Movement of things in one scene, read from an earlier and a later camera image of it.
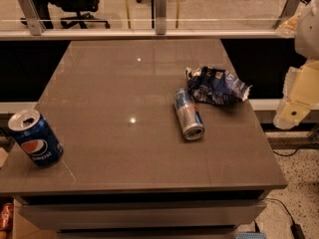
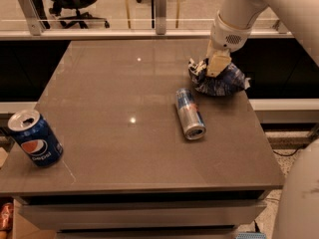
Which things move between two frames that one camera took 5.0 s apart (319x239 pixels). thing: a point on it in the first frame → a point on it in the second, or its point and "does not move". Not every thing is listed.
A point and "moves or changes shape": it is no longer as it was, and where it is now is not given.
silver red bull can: x=188 y=115 does not move
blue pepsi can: x=36 y=136 does not move
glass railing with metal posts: x=88 y=12 does not move
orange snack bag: x=6 y=216 does not move
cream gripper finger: x=300 y=93 → x=218 y=60
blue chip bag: x=214 y=87 moves or changes shape
